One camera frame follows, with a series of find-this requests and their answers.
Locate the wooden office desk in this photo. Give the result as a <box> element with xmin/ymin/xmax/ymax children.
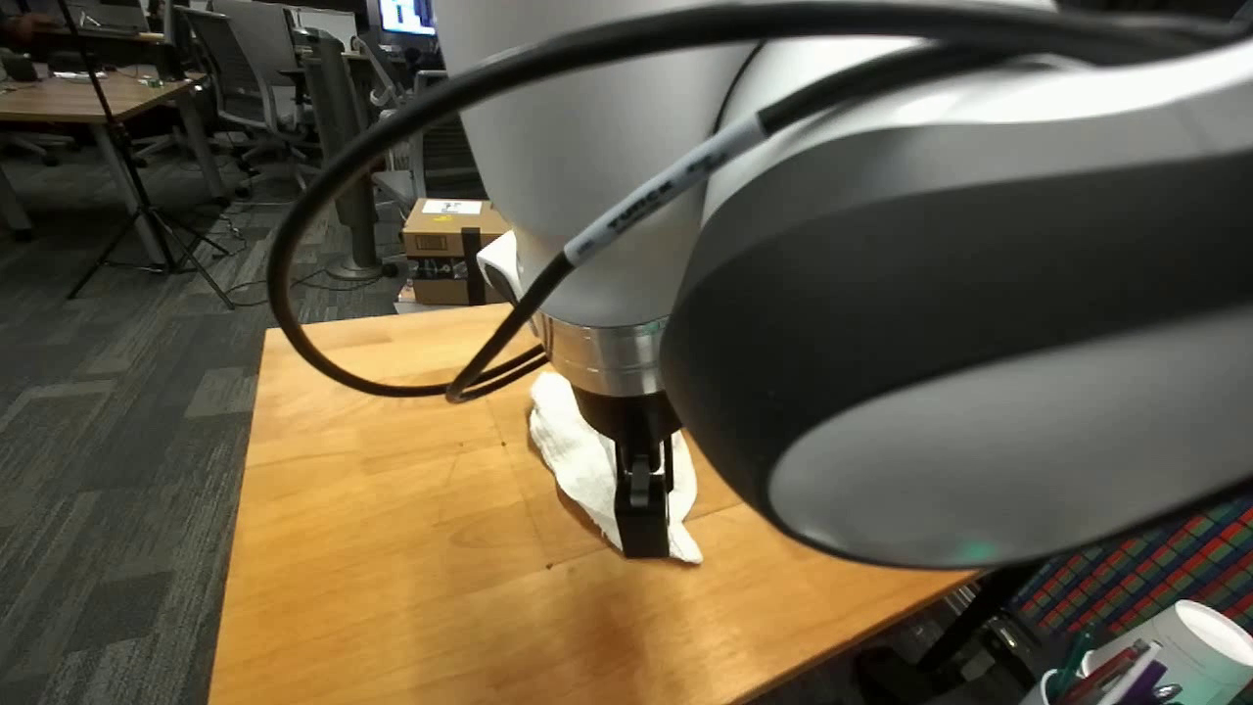
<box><xmin>0</xmin><ymin>68</ymin><xmax>198</xmax><ymax>132</ymax></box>

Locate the lit computer monitor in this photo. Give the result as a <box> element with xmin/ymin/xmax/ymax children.
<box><xmin>373</xmin><ymin>0</ymin><xmax>442</xmax><ymax>38</ymax></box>

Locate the black tripod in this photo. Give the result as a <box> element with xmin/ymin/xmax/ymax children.
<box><xmin>51</xmin><ymin>0</ymin><xmax>243</xmax><ymax>315</ymax></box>

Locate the multicolour checkered panel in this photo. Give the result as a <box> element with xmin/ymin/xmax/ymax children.
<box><xmin>1009</xmin><ymin>495</ymin><xmax>1253</xmax><ymax>644</ymax></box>

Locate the black mesh office chair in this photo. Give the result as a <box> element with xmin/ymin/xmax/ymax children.
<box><xmin>412</xmin><ymin>71</ymin><xmax>488</xmax><ymax>205</ymax></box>

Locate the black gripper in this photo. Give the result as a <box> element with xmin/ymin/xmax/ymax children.
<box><xmin>573</xmin><ymin>389</ymin><xmax>690</xmax><ymax>560</ymax></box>

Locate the white terry towel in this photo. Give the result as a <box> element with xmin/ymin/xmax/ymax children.
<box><xmin>525</xmin><ymin>367</ymin><xmax>707</xmax><ymax>567</ymax></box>

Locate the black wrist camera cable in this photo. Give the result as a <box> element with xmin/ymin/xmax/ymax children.
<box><xmin>265</xmin><ymin>0</ymin><xmax>1253</xmax><ymax>402</ymax></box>

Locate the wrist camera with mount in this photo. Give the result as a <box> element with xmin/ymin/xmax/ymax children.
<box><xmin>475</xmin><ymin>231</ymin><xmax>533</xmax><ymax>315</ymax></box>

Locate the grey office chair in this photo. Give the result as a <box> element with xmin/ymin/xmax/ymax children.
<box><xmin>171</xmin><ymin>5</ymin><xmax>307</xmax><ymax>141</ymax></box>

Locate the white paper cup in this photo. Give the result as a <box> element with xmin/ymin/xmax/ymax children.
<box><xmin>1081</xmin><ymin>595</ymin><xmax>1253</xmax><ymax>705</ymax></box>

